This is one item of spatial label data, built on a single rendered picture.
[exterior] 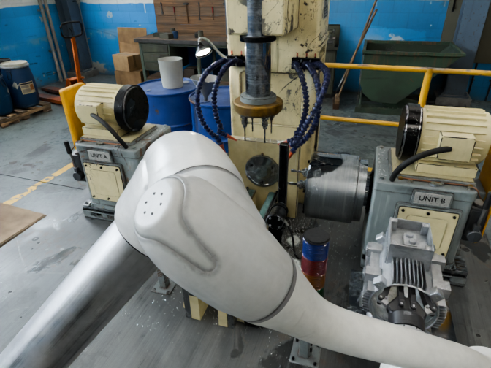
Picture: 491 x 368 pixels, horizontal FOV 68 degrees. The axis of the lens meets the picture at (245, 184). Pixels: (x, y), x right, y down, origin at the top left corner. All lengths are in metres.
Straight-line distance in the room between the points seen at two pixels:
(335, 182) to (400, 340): 0.76
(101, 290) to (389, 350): 0.42
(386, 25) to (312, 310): 5.97
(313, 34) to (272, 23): 0.25
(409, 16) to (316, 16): 4.91
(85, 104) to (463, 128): 1.29
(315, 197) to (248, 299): 0.90
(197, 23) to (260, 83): 5.54
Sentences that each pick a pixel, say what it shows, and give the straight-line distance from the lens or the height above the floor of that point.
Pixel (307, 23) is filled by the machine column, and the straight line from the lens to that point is 1.45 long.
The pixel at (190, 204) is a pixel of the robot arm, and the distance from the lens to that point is 0.35.
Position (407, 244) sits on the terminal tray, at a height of 1.13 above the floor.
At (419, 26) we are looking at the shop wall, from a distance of 6.34.
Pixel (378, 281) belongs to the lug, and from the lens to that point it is 0.95.
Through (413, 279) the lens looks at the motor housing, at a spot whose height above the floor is 1.10.
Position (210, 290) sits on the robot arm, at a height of 1.45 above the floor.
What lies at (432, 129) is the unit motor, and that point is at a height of 1.32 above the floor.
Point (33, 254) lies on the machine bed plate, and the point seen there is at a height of 0.80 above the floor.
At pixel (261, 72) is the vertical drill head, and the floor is 1.44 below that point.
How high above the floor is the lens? 1.73
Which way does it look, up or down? 30 degrees down
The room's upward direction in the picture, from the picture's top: 1 degrees counter-clockwise
